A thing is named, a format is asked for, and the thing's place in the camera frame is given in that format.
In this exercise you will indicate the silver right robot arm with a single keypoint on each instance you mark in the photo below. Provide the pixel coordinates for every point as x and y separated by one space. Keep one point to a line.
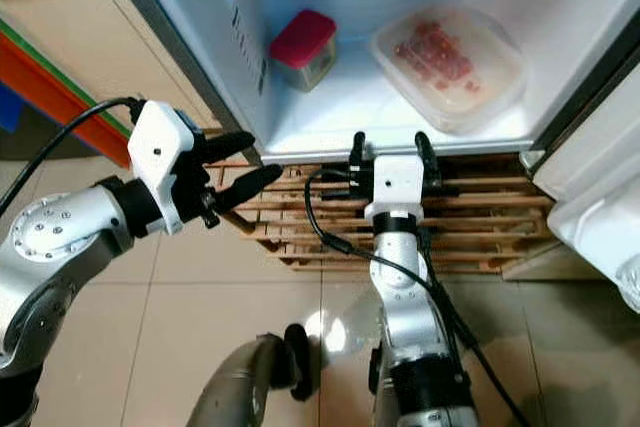
410 317

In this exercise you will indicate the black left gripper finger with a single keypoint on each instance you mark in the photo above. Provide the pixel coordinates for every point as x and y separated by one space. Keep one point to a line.
248 185
230 144

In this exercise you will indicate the beige kitchen cabinet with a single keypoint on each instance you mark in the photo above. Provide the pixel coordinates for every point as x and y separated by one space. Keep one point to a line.
100 27

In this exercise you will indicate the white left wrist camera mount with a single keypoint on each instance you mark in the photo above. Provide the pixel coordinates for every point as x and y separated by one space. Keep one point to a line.
160 147

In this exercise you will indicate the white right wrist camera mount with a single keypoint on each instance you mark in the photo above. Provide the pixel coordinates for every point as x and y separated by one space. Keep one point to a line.
395 182

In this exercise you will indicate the small fridge body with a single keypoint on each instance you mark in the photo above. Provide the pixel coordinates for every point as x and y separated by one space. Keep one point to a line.
350 112

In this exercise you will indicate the small container with red lid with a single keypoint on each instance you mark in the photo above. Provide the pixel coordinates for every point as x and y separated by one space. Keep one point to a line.
302 39

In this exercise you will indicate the grey robot leg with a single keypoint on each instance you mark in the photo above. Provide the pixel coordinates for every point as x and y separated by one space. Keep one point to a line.
376 387
245 387

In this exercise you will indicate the grey robot right leg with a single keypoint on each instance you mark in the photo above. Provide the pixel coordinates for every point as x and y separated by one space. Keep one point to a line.
376 387

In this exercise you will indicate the grey robot left leg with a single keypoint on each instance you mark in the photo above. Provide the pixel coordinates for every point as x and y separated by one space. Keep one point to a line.
245 387

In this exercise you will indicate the clear container with red food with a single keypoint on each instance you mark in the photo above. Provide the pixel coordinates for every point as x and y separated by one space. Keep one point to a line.
450 67

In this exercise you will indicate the wooden slatted rack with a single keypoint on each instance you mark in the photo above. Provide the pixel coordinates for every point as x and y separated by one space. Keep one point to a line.
490 227

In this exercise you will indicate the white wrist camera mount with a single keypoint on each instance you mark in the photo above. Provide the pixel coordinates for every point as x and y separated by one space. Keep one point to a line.
395 182
160 147

